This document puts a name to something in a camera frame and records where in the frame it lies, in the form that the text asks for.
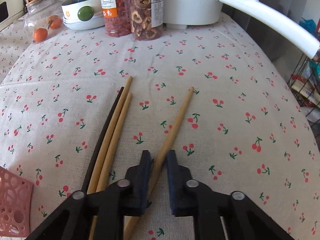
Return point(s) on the dark brown chopstick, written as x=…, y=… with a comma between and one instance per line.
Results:
x=99, y=143

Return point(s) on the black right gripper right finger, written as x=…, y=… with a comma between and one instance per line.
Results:
x=191, y=198

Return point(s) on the black wire basket rack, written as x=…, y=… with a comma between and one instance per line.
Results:
x=304, y=83

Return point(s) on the cherry print tablecloth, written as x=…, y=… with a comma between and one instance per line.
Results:
x=243, y=130

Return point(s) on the stainless steel refrigerator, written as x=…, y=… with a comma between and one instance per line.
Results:
x=273, y=13

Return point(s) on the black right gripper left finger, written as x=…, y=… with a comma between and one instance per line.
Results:
x=126, y=197

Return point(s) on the jar of dried fruit rings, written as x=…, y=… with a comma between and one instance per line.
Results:
x=146, y=18

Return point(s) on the white bowl with green fruit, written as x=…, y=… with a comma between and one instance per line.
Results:
x=84, y=15

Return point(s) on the pink perforated utensil holder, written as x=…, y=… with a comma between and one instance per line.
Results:
x=15, y=201

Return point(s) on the light wooden chopstick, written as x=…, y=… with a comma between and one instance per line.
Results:
x=110, y=134
x=115, y=142

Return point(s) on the clear jar with kumquats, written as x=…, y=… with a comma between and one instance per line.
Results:
x=38, y=14

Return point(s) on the jar of red goji berries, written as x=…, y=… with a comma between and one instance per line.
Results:
x=116, y=17

